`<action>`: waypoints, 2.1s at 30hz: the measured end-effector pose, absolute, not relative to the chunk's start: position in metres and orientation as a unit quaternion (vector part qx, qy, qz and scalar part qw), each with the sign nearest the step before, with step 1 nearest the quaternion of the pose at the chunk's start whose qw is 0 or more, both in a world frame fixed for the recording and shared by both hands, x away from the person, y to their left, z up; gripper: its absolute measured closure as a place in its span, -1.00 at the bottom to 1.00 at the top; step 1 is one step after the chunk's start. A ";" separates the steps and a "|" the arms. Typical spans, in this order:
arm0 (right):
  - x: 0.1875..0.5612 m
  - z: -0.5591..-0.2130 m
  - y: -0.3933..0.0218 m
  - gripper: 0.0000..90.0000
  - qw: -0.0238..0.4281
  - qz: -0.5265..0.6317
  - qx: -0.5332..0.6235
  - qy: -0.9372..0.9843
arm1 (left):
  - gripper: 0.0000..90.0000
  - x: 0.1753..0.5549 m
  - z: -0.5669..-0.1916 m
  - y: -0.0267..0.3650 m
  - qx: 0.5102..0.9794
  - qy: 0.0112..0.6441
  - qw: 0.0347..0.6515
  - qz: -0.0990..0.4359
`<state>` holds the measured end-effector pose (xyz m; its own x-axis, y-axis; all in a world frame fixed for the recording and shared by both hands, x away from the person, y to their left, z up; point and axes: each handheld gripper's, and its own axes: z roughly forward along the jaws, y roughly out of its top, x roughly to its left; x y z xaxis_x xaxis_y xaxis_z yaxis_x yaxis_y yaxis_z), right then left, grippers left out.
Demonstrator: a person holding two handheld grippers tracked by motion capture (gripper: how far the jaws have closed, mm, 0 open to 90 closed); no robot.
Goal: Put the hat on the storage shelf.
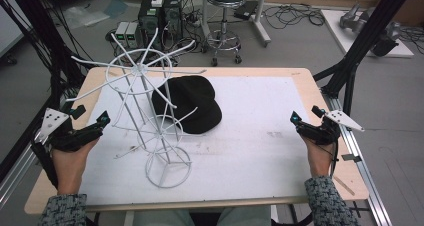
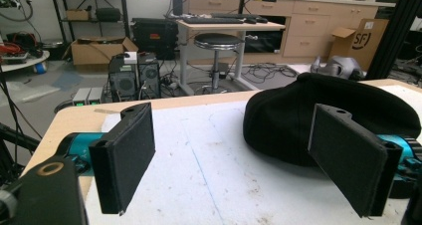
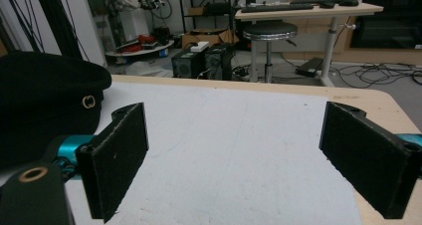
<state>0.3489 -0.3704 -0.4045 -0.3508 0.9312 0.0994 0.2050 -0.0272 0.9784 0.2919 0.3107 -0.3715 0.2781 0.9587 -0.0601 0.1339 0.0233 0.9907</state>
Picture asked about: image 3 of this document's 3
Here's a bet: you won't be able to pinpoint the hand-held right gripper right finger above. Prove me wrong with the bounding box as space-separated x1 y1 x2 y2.
318 101 422 219

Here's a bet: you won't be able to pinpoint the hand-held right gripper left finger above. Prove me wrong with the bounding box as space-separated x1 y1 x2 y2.
76 102 149 223

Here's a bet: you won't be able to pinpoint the black hat with gold emblem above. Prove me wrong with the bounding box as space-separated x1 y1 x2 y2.
0 50 112 168

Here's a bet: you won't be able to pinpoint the white plastic bag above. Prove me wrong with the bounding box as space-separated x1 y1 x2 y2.
125 60 173 79

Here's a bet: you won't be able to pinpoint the black flat device on floor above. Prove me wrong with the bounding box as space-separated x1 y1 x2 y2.
295 57 324 79

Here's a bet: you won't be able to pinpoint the white round platform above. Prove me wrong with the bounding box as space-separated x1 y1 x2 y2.
105 39 175 58

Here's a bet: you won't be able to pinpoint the white table mat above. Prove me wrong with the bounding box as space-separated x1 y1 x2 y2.
64 82 362 225

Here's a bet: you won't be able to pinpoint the black computer tower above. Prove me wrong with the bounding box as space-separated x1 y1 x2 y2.
171 47 207 80
204 44 234 81

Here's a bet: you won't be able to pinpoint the black glass cabinet front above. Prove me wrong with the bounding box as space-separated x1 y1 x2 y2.
350 0 422 50

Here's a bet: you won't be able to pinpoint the white small box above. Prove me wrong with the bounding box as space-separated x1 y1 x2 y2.
190 41 211 53

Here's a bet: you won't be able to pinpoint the light wooden desk white legs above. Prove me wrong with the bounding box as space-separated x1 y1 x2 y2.
234 2 385 88

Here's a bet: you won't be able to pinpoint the brown cardboard box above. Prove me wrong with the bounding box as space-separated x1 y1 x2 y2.
181 29 240 50

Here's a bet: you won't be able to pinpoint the black round stool chrome rim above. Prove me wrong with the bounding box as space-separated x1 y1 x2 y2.
243 20 299 84

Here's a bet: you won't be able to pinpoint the black keyboard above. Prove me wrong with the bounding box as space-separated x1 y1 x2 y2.
241 3 315 14
290 0 361 6

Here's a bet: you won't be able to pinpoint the black metal shelf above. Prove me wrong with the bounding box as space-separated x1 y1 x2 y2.
177 0 258 50

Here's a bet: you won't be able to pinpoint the black floor cables bundle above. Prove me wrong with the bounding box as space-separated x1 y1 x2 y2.
331 63 422 89

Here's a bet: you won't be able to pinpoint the red cable coil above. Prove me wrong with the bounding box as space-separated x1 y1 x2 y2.
118 34 155 54

